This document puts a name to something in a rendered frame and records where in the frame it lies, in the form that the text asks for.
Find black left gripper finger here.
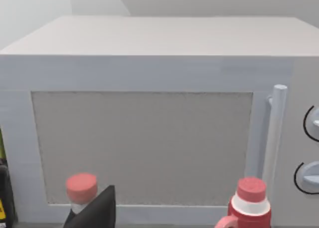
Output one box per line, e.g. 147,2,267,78
63,185,118,228

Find dark bottle with red cap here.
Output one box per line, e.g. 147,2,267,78
65,172,98,223

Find microwave oven door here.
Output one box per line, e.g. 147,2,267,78
0,55,295,224

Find black bottle with yellow label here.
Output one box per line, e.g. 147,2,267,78
0,128,18,228

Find red and white bottle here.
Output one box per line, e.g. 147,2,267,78
214,176,272,228

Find pale microwave oven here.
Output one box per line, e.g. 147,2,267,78
0,16,319,228

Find pale microwave knob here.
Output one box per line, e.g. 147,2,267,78
294,161,319,195
304,105,319,142

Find pale microwave door handle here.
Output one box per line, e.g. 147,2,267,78
262,84,288,186

